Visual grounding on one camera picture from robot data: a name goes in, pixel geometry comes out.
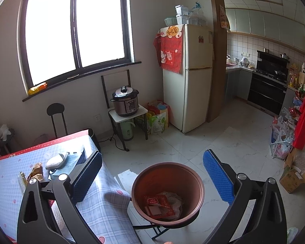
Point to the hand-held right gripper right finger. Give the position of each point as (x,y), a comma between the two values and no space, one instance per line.
(218,178)

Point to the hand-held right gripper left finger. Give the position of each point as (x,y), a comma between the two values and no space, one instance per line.
(87,178)

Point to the light blue packet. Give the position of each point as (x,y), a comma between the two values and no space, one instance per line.
(71,163)

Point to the white packet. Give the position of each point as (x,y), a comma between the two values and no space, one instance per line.
(56,160)

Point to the brown plastic bucket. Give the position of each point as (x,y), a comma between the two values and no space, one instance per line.
(167,178)

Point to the brown wrapper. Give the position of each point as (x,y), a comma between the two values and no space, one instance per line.
(36,171)

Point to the plaid blue tablecloth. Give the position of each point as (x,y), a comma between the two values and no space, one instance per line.
(109,208)

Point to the black bin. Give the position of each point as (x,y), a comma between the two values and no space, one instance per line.
(94,138)

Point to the clear plastic bag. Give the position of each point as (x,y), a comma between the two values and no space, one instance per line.
(176,200)

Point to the green thermos jug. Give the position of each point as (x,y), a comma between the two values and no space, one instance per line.
(127,132)

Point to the red food packet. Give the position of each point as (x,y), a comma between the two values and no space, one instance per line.
(157,205)

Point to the open cardboard box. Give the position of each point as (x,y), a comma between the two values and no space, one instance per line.
(293,180)

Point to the black round stool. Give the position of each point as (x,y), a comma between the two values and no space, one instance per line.
(55,109)

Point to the pile of plastic bags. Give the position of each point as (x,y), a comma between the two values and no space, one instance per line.
(283,137)

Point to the yellow green bag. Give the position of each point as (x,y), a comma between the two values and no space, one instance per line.
(147,123)

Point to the green white rice bag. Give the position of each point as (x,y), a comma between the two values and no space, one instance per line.
(158,123)

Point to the black folding stool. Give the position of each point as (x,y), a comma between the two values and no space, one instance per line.
(155,231)

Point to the electric pressure cooker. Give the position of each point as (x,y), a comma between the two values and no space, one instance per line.
(125,104)

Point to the flat cardboard box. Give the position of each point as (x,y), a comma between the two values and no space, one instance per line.
(301,160)

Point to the white top side table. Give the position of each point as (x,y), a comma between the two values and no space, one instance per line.
(139,110)

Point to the dark low stool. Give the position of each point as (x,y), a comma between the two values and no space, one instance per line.
(7,147)

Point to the red shopping bag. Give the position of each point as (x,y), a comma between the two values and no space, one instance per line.
(165,109)

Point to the pale green plastic bag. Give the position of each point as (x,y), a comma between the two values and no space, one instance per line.
(292,236)

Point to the white plastic bag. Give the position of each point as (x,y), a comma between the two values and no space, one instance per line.
(3,132)

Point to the grey kitchen counter cabinet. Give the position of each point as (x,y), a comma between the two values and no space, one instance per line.
(240,83)

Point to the black stove unit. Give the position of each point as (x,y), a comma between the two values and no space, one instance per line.
(266,94)

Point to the cream two door fridge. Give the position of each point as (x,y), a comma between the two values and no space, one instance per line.
(193,81)

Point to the black windowsill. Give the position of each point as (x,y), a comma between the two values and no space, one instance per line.
(91,77)

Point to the yellow snack packet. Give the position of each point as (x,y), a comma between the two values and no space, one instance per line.
(37,88)

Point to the white counter appliance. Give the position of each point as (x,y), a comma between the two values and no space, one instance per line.
(244,62)

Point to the black wok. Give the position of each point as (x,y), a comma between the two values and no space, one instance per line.
(280,73)

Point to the row of bottles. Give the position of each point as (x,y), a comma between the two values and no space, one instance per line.
(298,81)

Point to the black range hood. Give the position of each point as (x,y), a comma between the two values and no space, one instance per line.
(272,61)

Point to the red printed fridge cloth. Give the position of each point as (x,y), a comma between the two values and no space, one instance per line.
(171,53)

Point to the steel pot with lid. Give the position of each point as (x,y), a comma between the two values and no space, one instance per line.
(284,56)

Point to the red fridge magnet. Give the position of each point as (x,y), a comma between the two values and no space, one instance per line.
(201,39)

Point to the black framed window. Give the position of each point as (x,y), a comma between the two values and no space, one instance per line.
(76,28)

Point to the pale green upper cabinets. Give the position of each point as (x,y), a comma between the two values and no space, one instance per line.
(264,25)

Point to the green plastic basket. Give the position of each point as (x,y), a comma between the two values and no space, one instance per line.
(170,21)

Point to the clear crumpled plastic bags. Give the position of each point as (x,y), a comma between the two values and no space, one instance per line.
(198,15)

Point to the stack of clear containers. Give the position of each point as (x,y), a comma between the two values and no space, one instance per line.
(181,14)

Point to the white wall socket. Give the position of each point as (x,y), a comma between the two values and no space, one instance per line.
(97,118)

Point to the folded black frame chair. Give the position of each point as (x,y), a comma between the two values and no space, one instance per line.
(105,91)

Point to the wooden door frame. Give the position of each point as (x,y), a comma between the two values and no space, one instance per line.
(217,68)

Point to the hanging wall calendar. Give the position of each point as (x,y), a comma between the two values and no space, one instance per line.
(224,17)

